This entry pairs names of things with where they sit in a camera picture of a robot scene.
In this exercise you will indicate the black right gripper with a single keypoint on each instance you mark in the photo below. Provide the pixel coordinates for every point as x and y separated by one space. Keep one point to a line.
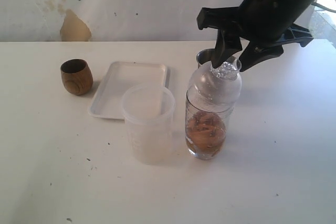
266 22

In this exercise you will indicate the stainless steel cup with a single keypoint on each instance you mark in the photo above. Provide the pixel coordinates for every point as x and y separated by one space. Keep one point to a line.
204 56

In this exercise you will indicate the clear plastic shaker lid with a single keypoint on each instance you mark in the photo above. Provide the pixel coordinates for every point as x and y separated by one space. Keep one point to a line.
215 89

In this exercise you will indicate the clear plastic shaker cup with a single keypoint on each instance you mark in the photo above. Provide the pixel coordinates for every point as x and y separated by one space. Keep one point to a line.
190 110

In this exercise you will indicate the brown wooden cubes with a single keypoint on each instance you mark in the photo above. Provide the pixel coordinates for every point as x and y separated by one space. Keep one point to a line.
205 133

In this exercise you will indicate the translucent plastic measuring cup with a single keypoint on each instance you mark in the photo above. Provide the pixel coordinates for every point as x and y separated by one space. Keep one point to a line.
148 114

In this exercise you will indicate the brown wooden cup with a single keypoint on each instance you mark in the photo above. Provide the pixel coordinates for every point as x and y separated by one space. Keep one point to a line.
76 76

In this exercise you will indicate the white rectangular tray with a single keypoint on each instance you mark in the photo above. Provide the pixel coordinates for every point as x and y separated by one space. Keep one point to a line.
120 77

